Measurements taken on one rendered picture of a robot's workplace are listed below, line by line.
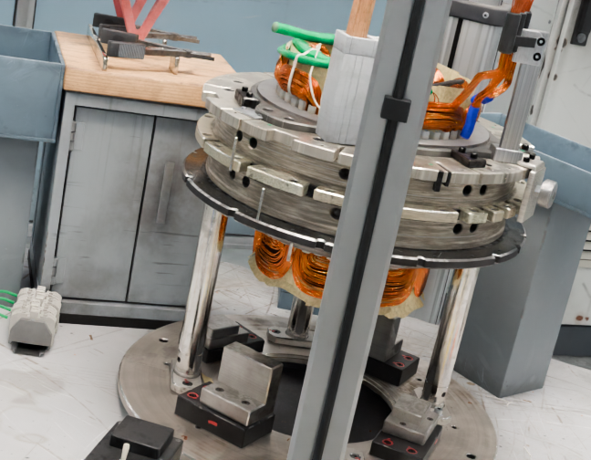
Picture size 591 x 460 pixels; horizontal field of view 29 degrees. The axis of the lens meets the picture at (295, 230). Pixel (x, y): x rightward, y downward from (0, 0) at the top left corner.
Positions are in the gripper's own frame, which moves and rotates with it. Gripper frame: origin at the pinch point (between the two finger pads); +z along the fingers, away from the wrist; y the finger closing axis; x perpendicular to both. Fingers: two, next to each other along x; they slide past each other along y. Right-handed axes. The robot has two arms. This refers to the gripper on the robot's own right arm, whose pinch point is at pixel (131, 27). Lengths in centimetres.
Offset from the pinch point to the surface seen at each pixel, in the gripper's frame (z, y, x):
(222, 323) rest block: 25.2, 24.0, 9.8
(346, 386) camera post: 2, 80, 1
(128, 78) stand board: 2.7, 14.2, -2.0
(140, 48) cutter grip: -0.1, 12.1, -0.7
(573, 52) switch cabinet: 18, -150, 146
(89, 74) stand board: 2.7, 14.1, -5.9
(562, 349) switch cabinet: 110, -152, 171
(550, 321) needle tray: 22, 25, 48
